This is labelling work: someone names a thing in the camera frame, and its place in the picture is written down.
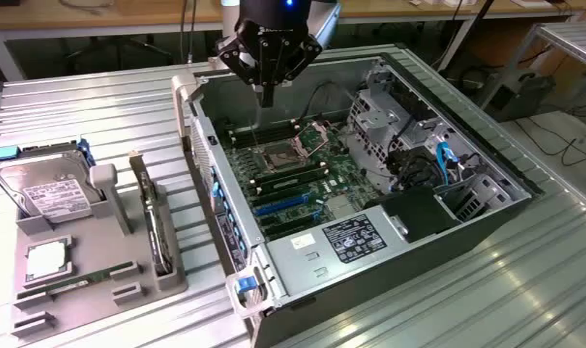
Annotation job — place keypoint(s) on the wooden desk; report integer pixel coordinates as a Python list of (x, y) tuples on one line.
[(128, 14)]

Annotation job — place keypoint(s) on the metal slat table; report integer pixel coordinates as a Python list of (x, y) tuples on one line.
[(578, 40)]

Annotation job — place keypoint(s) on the black expansion slot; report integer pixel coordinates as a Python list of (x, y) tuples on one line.
[(289, 226)]

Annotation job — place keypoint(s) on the metal socket cover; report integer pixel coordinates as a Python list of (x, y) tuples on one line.
[(321, 125)]

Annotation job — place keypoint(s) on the grey parts rack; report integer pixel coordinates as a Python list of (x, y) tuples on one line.
[(94, 253)]

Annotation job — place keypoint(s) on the green RAM stick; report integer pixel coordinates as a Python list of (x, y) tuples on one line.
[(98, 275)]

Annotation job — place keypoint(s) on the graphics card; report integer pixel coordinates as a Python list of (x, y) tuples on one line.
[(154, 217)]

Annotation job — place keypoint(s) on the small metal disk bay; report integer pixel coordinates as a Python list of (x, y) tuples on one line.
[(486, 195)]

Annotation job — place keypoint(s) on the silver hard disk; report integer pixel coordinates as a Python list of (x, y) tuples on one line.
[(45, 188)]

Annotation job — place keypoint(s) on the black plastic air shroud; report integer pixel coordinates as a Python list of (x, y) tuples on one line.
[(408, 214)]

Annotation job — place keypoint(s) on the grey power supply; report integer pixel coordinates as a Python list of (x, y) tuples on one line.
[(321, 261)]

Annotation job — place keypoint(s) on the grey box device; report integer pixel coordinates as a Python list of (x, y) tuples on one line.
[(519, 94)]

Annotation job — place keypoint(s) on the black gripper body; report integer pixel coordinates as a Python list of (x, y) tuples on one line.
[(273, 21)]

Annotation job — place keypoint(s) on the green motherboard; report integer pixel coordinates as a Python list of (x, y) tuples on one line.
[(321, 174)]

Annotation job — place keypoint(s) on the metal disk bay cage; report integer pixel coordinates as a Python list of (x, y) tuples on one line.
[(375, 119)]

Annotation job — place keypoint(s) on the silver chipset heat sink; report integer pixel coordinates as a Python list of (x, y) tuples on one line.
[(343, 206)]

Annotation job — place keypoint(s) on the open black PC case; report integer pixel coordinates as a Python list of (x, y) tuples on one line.
[(394, 261)]

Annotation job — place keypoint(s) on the black office chair base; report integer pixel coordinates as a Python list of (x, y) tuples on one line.
[(122, 47)]

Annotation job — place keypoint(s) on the CPU socket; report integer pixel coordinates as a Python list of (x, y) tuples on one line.
[(280, 157)]

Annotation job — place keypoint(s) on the blue disk caddy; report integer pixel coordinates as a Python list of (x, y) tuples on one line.
[(5, 154)]

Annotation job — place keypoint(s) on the silver CPU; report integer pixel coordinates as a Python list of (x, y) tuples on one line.
[(45, 261)]

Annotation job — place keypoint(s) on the blue expansion slot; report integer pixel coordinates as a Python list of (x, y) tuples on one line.
[(280, 204)]

